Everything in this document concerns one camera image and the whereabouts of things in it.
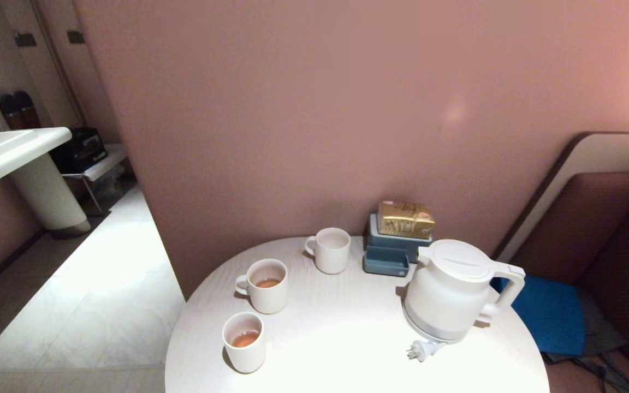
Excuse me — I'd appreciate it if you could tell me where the white ribbed mug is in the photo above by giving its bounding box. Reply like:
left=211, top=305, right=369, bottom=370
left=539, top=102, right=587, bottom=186
left=305, top=227, right=352, bottom=275
left=222, top=312, right=266, bottom=374
left=235, top=258, right=289, bottom=315

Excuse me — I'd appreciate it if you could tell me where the white electric kettle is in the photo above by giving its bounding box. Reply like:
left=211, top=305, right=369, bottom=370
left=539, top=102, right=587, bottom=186
left=404, top=239, right=526, bottom=342

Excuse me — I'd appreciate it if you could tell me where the white wash basin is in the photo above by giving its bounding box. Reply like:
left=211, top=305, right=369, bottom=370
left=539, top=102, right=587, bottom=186
left=0, top=127, right=73, bottom=199

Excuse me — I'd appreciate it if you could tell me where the black cable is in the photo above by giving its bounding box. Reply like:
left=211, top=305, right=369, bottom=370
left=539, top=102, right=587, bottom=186
left=549, top=352, right=629, bottom=393

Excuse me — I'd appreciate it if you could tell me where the grey cloth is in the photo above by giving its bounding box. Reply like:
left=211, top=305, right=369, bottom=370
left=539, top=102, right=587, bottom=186
left=541, top=287, right=628, bottom=364

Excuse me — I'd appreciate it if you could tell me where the blue grey tray box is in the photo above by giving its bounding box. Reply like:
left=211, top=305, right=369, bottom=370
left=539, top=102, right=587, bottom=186
left=362, top=213, right=433, bottom=278

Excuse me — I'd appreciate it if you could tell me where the white ribbed basin pedestal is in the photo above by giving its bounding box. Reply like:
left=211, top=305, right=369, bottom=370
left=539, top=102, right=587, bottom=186
left=8, top=153, right=91, bottom=239

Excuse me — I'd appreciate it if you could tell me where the black box appliance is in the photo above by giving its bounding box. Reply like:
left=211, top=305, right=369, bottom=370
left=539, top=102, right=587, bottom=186
left=50, top=127, right=109, bottom=175

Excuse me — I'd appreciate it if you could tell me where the white round table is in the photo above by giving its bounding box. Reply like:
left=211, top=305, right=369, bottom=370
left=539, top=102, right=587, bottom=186
left=164, top=236, right=550, bottom=393

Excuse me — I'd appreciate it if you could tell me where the white kettle lid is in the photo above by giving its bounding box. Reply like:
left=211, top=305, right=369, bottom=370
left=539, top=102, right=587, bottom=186
left=428, top=239, right=494, bottom=283

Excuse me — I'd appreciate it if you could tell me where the white kettle base with plug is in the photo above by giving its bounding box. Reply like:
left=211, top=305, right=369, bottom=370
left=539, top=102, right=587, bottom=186
left=401, top=303, right=471, bottom=363

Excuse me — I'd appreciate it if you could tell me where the white low shelf stand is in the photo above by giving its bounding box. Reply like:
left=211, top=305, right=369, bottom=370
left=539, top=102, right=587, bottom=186
left=62, top=143, right=128, bottom=216

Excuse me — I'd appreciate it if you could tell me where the blue cushion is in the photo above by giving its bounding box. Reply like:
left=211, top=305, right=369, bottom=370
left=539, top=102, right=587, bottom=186
left=491, top=275, right=587, bottom=356

